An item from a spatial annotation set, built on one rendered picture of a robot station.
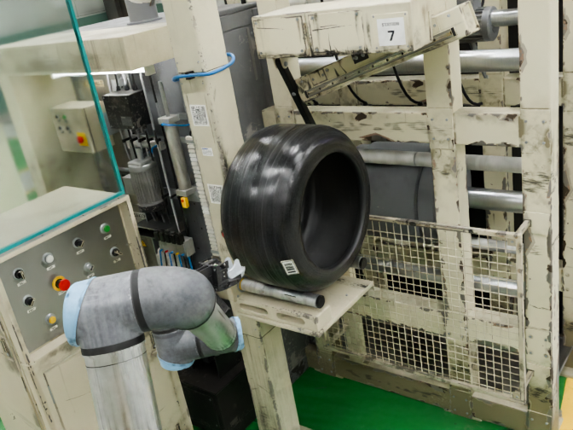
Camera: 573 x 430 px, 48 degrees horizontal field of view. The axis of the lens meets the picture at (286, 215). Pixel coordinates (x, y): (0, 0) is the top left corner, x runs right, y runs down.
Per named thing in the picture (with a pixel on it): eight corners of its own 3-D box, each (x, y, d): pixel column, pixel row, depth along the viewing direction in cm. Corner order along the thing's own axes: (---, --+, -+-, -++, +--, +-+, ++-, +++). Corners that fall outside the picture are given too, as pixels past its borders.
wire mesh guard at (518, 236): (323, 348, 289) (299, 207, 263) (325, 346, 291) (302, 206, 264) (524, 405, 235) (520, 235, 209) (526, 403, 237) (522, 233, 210)
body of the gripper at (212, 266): (230, 259, 183) (200, 275, 174) (234, 287, 186) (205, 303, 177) (211, 255, 188) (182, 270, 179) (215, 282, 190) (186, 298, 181)
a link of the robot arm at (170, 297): (199, 248, 115) (241, 314, 179) (130, 262, 114) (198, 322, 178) (209, 311, 111) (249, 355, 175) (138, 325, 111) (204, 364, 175)
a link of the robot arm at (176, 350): (201, 368, 169) (191, 325, 166) (159, 377, 169) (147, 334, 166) (204, 353, 178) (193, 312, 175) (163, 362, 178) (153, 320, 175)
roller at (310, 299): (245, 289, 233) (236, 289, 229) (246, 277, 233) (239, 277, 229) (324, 309, 212) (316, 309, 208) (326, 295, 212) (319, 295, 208)
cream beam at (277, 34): (257, 60, 226) (249, 17, 220) (298, 45, 243) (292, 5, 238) (413, 53, 189) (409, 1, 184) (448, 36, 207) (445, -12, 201)
